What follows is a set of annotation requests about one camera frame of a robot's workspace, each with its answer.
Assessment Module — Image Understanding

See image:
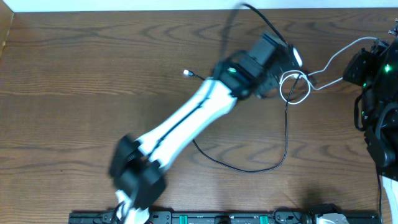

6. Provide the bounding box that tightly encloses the white cable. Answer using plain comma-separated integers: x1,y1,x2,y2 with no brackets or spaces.
279,36,382,105

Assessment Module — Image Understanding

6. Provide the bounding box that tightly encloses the black USB cable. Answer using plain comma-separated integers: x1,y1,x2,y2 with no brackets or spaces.
182,68,304,174

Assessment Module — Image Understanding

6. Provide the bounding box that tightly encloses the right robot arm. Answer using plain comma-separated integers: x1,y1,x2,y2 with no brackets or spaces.
343,39,397,223

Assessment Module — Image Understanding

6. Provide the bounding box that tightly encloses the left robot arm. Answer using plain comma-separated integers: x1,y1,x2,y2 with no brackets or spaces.
109,34,289,223

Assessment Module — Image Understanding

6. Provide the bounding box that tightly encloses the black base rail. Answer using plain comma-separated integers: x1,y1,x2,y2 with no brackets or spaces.
68,204,381,224

